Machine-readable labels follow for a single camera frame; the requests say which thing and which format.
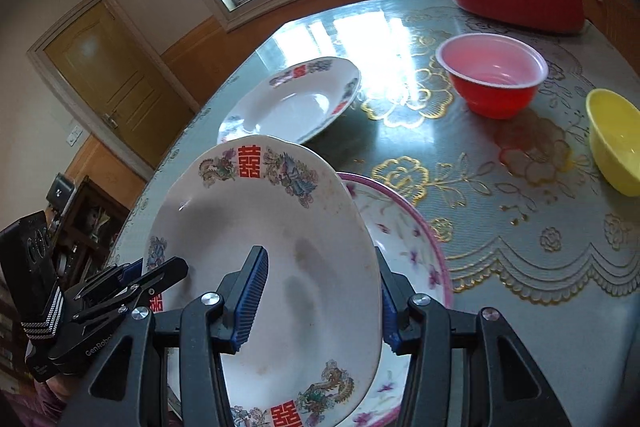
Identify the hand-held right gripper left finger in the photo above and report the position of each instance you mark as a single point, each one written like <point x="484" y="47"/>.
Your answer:
<point x="252" y="302"/>

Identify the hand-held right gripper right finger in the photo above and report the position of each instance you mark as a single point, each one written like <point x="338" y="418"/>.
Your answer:
<point x="390" y="317"/>

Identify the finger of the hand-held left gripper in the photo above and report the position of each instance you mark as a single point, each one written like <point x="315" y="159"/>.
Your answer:
<point x="165" y="269"/>
<point x="131" y="268"/>

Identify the white plate red characters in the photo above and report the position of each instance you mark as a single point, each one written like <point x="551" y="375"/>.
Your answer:
<point x="280" y="107"/>
<point x="300" y="217"/>

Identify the red plastic bowl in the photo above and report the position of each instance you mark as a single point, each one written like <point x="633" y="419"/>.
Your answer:
<point x="500" y="99"/>

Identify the yellow plastic bowl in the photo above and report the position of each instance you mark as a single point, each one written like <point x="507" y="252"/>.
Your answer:
<point x="615" y="142"/>

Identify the person's left forearm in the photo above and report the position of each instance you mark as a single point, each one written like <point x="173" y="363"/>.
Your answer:
<point x="25" y="412"/>

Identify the dark wooden cabinet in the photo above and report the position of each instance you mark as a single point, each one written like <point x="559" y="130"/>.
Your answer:
<point x="95" y="227"/>

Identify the small grey box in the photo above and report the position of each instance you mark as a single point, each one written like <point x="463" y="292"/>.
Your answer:
<point x="61" y="193"/>

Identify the pink floral plate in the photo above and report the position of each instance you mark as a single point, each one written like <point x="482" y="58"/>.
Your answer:
<point x="405" y="232"/>

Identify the gold floral lace table mat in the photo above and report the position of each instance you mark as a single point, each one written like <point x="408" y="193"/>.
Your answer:
<point x="450" y="187"/>

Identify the wooden door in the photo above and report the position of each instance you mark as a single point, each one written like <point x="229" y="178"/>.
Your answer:
<point x="115" y="82"/>

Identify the white light switch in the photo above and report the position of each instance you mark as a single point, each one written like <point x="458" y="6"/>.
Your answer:
<point x="75" y="135"/>

